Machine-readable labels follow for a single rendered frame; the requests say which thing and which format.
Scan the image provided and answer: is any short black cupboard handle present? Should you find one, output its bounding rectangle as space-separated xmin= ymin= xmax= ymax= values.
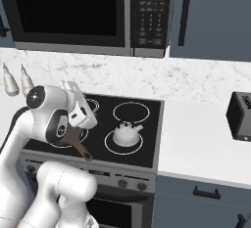
xmin=0 ymin=14 xmax=11 ymax=38

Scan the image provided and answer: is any black toaster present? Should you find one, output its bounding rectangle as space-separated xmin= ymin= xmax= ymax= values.
xmin=226 ymin=91 xmax=251 ymax=142

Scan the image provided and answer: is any blue-grey wall cupboard door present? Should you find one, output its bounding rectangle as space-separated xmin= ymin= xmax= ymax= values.
xmin=169 ymin=0 xmax=251 ymax=63
xmin=0 ymin=0 xmax=17 ymax=49

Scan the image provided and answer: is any blue-grey drawer front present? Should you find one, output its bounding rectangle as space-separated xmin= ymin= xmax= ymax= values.
xmin=152 ymin=174 xmax=251 ymax=228

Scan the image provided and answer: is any black drawer handle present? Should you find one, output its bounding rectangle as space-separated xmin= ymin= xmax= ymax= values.
xmin=192 ymin=185 xmax=222 ymax=201

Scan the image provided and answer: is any long black cupboard handle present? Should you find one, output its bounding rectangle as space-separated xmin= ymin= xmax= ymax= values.
xmin=177 ymin=0 xmax=194 ymax=47

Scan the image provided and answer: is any dark oven door handle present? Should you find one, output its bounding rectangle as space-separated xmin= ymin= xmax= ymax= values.
xmin=93 ymin=191 xmax=150 ymax=205

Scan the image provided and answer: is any white kettle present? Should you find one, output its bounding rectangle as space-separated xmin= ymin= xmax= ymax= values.
xmin=112 ymin=121 xmax=145 ymax=149

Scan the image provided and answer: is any pale grey bottle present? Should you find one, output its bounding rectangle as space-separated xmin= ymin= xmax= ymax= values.
xmin=20 ymin=64 xmax=35 ymax=97
xmin=2 ymin=63 xmax=21 ymax=97

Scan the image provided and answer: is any grey stove knob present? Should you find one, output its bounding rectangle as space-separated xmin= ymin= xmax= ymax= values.
xmin=25 ymin=164 xmax=37 ymax=174
xmin=117 ymin=178 xmax=128 ymax=190
xmin=136 ymin=181 xmax=148 ymax=193

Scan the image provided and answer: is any brown frying pan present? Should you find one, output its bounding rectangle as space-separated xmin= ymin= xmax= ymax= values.
xmin=60 ymin=127 xmax=94 ymax=162

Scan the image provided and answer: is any black stove with oven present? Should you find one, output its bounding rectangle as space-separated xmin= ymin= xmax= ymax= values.
xmin=19 ymin=92 xmax=166 ymax=228

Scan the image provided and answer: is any black microwave oven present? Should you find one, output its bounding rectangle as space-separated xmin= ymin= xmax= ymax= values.
xmin=0 ymin=0 xmax=177 ymax=59

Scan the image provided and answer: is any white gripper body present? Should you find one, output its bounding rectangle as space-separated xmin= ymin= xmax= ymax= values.
xmin=59 ymin=80 xmax=99 ymax=130

